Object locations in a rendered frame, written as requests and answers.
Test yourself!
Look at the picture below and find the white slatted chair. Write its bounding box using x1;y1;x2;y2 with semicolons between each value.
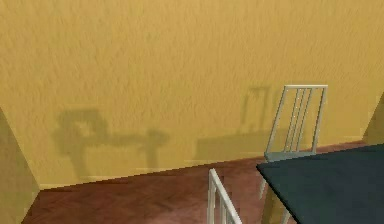
206;168;243;224
259;84;329;201

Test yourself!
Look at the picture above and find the dark teal table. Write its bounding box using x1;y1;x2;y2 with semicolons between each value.
255;143;384;224

